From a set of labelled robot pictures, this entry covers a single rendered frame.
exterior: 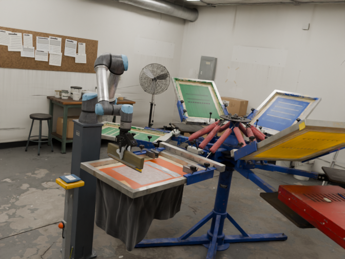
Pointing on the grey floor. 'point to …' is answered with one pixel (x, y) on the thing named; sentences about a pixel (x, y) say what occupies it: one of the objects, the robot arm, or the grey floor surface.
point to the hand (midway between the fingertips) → (124, 157)
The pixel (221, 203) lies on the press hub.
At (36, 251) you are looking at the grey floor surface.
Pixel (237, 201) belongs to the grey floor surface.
